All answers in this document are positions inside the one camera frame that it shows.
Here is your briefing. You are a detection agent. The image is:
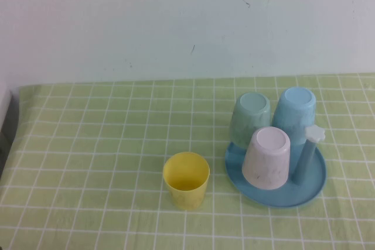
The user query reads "green checkered tablecloth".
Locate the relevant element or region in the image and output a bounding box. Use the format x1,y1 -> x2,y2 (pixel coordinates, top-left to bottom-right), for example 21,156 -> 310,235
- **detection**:
0,73 -> 375,250

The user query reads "light blue plastic cup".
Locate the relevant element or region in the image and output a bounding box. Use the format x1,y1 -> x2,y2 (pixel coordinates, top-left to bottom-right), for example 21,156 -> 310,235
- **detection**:
272,87 -> 317,147

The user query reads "mint green plastic cup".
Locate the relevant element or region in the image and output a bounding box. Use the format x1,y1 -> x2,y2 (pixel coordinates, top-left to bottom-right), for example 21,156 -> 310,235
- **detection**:
229,92 -> 271,150

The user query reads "yellow plastic cup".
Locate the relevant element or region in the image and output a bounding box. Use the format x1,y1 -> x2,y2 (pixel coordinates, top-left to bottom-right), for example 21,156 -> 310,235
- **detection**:
162,152 -> 211,211

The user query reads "pink plastic cup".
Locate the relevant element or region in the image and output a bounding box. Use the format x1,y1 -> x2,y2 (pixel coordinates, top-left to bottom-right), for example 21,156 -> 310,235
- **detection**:
241,126 -> 291,191

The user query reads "blue cup stand with pegs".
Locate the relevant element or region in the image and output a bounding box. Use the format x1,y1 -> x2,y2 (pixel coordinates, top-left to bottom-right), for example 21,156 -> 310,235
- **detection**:
224,125 -> 328,209

